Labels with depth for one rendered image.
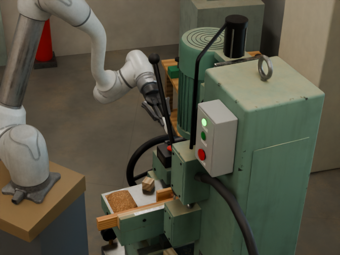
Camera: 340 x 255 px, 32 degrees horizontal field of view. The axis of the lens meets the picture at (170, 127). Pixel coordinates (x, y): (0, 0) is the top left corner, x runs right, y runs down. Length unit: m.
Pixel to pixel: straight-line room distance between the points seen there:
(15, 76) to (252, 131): 1.25
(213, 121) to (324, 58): 2.00
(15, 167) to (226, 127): 1.16
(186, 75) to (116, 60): 3.22
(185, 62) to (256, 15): 2.56
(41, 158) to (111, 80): 0.49
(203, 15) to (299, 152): 2.65
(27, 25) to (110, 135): 1.75
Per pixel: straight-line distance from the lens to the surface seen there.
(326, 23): 3.29
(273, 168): 1.52
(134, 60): 2.63
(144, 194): 2.08
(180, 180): 1.62
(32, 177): 2.40
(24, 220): 2.38
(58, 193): 2.47
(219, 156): 1.45
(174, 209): 1.75
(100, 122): 4.12
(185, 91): 1.75
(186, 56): 1.69
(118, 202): 2.01
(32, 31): 2.37
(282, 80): 1.51
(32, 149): 2.33
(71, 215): 2.57
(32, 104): 4.38
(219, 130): 1.40
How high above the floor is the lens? 2.23
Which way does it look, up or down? 33 degrees down
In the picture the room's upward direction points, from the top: 2 degrees clockwise
